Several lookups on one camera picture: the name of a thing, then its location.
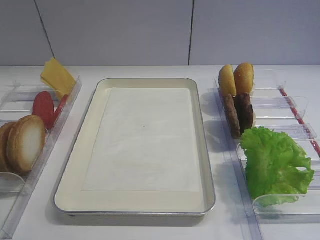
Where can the sliced bun with white face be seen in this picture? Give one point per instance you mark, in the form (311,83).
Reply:
(26,141)

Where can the brown meat patty left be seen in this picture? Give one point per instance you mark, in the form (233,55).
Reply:
(232,116)

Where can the dark meat patty right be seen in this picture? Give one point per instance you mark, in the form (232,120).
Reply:
(244,109)

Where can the red tomato slice rear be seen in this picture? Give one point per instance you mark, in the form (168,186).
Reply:
(60,108)

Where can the red tomato slice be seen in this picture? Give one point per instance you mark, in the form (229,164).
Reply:
(60,108)
(43,107)

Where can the yellow cheese slices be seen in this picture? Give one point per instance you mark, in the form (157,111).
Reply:
(58,78)

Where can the red tomato slice front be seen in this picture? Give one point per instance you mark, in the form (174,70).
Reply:
(43,107)

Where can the green lettuce leaf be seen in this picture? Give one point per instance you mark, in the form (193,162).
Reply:
(278,170)

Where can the white paper liner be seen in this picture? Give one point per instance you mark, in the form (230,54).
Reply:
(146,142)

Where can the cream metal tray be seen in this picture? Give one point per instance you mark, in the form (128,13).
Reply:
(71,198)

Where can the yellow bun half left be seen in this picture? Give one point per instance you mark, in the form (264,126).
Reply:
(226,81)

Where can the golden bun half right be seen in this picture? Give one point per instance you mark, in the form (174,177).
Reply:
(244,76)

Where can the clear acrylic right rack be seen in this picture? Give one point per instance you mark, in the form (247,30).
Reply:
(277,216)

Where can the clear acrylic rack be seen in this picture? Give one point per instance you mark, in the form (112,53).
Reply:
(277,216)
(16,102)

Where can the clear acrylic left rack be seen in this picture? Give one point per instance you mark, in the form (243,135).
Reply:
(16,102)

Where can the brown bun half left rack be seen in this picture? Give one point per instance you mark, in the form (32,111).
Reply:
(5,166)

